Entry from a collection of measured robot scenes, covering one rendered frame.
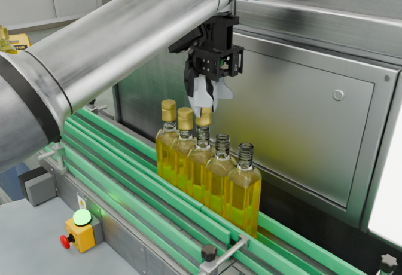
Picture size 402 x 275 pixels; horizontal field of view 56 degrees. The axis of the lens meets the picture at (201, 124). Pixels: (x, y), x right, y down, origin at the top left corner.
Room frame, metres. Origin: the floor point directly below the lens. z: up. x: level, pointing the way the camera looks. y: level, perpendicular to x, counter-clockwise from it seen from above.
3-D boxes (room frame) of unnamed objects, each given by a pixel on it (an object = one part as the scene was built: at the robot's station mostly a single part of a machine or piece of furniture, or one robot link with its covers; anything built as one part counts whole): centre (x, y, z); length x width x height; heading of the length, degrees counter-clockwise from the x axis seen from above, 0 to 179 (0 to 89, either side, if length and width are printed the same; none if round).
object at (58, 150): (0.91, 0.43, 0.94); 0.07 x 0.04 x 0.13; 135
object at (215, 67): (0.70, -0.03, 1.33); 0.09 x 0.08 x 0.12; 44
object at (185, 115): (0.76, 0.04, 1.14); 0.04 x 0.04 x 0.04
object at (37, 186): (0.97, 0.52, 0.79); 0.08 x 0.08 x 0.08; 45
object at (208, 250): (0.52, -0.03, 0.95); 0.17 x 0.03 x 0.12; 135
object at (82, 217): (0.78, 0.32, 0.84); 0.04 x 0.04 x 0.03
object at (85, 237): (0.77, 0.32, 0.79); 0.07 x 0.07 x 0.07; 45
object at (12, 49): (1.54, 0.80, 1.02); 0.06 x 0.06 x 0.28; 45
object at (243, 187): (0.64, -0.09, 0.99); 0.06 x 0.06 x 0.21; 45
